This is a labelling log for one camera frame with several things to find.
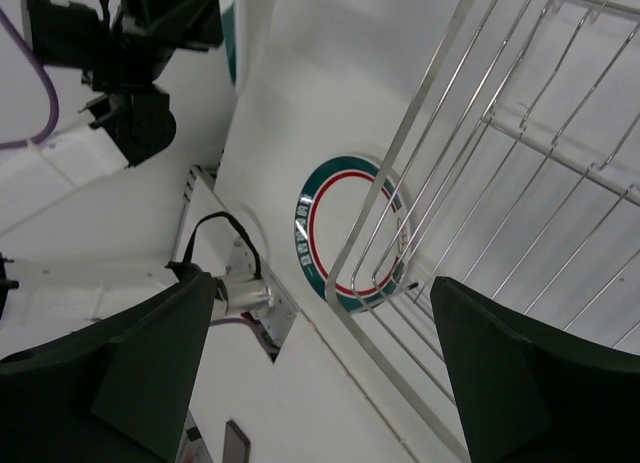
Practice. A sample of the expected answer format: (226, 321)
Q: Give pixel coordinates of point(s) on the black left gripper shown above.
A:
(121, 48)

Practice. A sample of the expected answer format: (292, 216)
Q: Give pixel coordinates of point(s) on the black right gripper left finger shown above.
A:
(115, 391)

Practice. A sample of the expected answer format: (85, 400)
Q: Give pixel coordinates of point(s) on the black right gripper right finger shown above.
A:
(528, 392)

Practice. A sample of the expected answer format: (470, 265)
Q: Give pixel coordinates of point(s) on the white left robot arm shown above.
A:
(67, 154)

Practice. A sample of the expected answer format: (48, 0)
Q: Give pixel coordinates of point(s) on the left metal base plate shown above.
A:
(263, 298)

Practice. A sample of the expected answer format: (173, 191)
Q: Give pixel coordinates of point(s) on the metal wire dish rack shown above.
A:
(521, 182)

